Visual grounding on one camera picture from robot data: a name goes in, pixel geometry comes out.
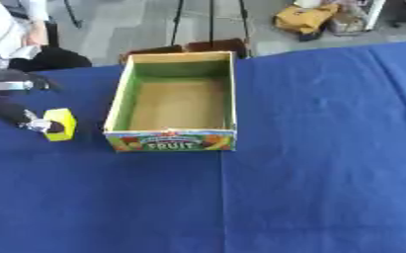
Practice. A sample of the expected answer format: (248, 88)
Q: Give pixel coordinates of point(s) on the pale storage crate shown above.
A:
(347, 19)

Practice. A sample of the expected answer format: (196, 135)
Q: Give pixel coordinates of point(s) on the yellow-green block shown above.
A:
(65, 119)

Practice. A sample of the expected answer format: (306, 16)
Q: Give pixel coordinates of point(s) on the thin black stand leg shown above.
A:
(72, 13)

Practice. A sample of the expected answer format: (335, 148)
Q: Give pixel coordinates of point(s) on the open cardboard box green inside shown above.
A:
(177, 105)

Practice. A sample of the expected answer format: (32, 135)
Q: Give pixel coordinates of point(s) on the yellow bag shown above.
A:
(304, 18)

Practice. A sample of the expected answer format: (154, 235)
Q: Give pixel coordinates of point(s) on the person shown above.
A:
(4, 29)

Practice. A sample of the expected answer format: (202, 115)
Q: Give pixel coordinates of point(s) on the black tripod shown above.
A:
(211, 19)

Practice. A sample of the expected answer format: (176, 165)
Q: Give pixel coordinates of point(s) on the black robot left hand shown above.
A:
(7, 112)

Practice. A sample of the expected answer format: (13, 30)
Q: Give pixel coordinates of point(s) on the white post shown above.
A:
(375, 13)

